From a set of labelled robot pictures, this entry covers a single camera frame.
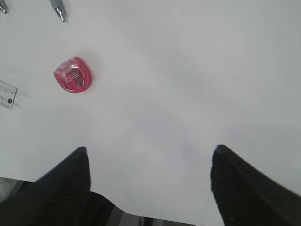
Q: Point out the blue white ballpoint pen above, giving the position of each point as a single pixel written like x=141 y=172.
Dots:
x=58 y=7

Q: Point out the pink pencil sharpener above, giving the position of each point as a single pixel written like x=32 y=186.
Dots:
x=73 y=75

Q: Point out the white grey ballpoint pen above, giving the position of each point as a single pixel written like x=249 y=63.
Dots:
x=3 y=7

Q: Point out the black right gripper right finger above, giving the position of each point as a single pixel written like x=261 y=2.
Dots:
x=246 y=197

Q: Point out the clear plastic ruler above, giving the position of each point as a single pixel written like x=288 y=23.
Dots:
x=7 y=95

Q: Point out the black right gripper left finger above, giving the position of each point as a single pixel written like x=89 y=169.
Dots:
x=59 y=198

